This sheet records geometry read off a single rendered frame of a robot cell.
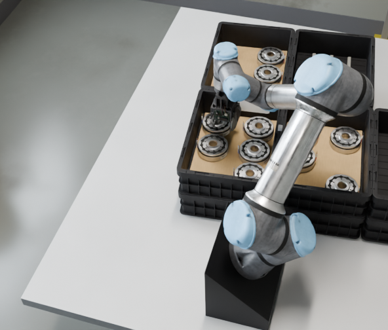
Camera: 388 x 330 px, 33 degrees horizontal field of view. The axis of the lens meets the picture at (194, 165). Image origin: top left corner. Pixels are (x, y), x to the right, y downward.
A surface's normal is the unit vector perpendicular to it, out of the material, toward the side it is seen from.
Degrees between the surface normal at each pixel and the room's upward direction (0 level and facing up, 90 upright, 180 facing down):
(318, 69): 44
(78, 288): 0
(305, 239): 50
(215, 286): 90
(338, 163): 0
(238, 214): 58
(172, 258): 0
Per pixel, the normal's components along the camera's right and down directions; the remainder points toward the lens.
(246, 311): -0.28, 0.72
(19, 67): -0.03, -0.67
